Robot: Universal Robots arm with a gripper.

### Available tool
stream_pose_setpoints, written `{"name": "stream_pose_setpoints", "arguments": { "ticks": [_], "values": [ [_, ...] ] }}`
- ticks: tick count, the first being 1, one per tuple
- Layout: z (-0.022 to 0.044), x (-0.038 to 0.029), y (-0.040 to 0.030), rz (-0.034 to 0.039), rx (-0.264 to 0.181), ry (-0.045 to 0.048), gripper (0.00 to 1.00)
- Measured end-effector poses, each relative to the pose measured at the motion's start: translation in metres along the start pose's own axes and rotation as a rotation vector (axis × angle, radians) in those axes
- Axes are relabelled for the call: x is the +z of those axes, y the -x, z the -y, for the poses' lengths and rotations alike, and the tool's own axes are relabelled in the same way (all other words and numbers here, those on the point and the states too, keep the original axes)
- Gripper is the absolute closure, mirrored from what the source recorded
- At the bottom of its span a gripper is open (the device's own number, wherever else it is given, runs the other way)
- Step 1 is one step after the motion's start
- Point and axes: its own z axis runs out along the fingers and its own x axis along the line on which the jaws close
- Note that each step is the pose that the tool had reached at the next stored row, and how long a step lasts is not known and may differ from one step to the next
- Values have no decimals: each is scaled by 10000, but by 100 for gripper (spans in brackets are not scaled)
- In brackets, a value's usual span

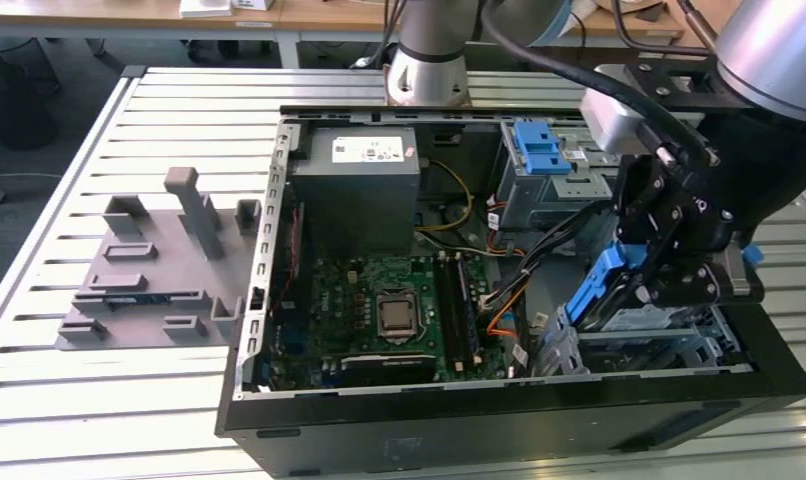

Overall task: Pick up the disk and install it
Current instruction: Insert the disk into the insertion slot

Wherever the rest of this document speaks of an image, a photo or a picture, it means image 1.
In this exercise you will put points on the grey power supply unit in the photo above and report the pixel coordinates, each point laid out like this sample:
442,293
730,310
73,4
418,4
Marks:
357,200

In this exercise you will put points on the large white box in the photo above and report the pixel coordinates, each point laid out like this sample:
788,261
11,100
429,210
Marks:
206,9

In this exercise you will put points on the installed RAM stick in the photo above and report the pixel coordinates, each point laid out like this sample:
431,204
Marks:
469,315

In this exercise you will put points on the silver CPU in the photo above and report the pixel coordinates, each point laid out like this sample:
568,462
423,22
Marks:
397,317

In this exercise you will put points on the green motherboard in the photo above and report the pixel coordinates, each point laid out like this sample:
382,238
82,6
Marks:
339,280

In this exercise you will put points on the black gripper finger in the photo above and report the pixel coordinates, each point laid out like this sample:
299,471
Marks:
650,210
690,285

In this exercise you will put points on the RAM stick with blue label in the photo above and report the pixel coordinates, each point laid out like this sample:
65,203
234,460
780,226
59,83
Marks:
143,300

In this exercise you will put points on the black waste bin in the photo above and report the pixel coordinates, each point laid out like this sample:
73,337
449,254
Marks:
17,110

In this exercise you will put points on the small white box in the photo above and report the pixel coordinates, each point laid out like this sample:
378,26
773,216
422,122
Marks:
253,4

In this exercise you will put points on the blue plastic drive latch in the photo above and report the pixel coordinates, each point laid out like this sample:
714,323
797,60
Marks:
537,150

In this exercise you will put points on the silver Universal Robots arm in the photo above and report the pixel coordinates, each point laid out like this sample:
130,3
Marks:
430,30

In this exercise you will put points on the metal disk bay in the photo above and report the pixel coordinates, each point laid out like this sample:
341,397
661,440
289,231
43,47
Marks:
644,339

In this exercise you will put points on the white plastic tube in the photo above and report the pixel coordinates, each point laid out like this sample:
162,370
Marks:
586,7

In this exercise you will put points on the metal optical drive cage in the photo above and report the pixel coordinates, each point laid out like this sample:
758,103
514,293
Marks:
564,200

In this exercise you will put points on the hard disk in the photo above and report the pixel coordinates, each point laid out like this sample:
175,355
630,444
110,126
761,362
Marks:
593,285

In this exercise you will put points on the black graphics card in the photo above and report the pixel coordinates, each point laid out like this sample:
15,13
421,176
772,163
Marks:
390,370

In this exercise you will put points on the wooden desk white frame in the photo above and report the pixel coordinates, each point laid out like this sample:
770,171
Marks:
337,12
110,20

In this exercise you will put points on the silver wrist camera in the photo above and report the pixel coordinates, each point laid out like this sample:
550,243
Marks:
610,115

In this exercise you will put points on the grey parts rack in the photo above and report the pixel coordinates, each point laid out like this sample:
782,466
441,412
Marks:
177,280

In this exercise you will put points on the black PC case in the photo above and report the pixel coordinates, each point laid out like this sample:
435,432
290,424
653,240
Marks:
444,430

